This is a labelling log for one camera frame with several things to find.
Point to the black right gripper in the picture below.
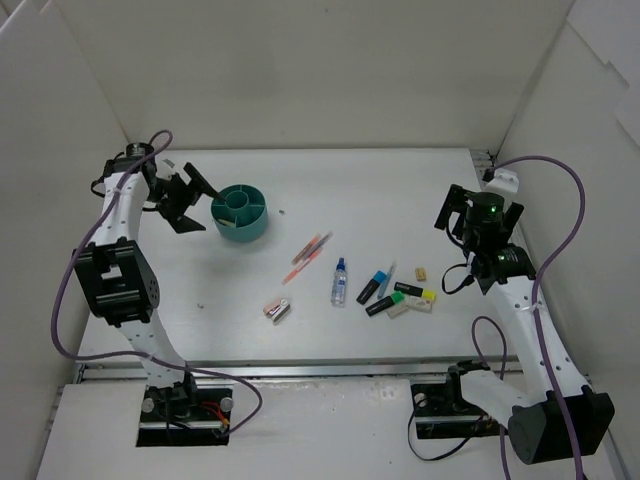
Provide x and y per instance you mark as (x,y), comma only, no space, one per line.
(451,206)

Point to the long orange highlighter pen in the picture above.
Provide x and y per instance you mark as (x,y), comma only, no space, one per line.
(299,268)

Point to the aluminium right rail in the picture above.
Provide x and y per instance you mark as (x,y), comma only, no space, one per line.
(492,175)

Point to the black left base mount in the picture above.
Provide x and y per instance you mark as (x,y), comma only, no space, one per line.
(203,422)

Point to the green cap black highlighter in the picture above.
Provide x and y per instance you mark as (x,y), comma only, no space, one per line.
(385,303)

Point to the pink mini stapler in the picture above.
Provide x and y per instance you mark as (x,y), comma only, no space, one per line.
(277,310)

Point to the aluminium rail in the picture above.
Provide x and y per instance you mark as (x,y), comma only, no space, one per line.
(492,175)
(104,370)

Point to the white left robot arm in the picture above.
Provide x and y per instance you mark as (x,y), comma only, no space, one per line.
(117,280)

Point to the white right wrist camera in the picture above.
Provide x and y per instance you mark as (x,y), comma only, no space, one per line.
(501,181)

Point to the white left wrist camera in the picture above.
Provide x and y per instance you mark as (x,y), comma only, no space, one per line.
(165,170)

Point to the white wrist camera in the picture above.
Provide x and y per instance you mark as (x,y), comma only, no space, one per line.
(165,170)
(501,181)

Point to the yellow cap black highlighter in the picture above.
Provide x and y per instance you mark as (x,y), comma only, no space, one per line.
(415,291)

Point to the white eraser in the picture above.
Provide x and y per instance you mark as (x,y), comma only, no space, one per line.
(396,310)
(418,304)

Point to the small wooden block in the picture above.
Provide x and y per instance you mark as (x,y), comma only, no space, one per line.
(420,274)

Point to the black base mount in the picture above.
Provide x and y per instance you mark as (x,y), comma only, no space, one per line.
(437,418)
(203,422)

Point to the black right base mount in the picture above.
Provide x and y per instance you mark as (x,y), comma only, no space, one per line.
(437,418)

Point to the clear blue spray bottle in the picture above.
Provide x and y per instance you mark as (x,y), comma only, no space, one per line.
(338,291)

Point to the white eraser right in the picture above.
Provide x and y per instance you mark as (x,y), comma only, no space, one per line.
(418,304)

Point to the white eraser left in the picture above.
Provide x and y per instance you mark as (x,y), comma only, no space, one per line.
(396,310)

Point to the light blue pen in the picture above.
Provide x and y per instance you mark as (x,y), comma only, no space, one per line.
(384,284)

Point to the blue cap black highlighter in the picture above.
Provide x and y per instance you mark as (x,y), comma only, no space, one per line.
(371,287)

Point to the teal round desk organizer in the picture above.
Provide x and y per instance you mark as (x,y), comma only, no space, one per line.
(246,205)

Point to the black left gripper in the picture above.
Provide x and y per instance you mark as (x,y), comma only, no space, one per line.
(179,198)

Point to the aluminium front rail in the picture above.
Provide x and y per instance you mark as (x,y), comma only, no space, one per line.
(104,370)

